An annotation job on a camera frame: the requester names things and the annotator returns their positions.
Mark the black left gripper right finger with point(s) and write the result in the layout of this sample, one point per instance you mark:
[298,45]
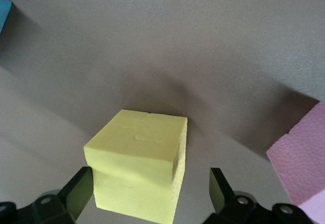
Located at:
[221,196]

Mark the brown table cover sheet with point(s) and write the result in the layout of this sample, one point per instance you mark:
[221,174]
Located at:
[177,43]

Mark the yellow foam block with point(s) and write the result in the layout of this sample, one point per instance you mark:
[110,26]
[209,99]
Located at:
[137,158]

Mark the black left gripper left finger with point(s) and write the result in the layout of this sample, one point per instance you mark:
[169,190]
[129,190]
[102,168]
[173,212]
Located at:
[73,196]

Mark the pink foam block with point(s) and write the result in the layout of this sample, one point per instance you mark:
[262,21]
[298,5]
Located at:
[304,158]

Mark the blue foam block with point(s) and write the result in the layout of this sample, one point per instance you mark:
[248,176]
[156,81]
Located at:
[5,13]

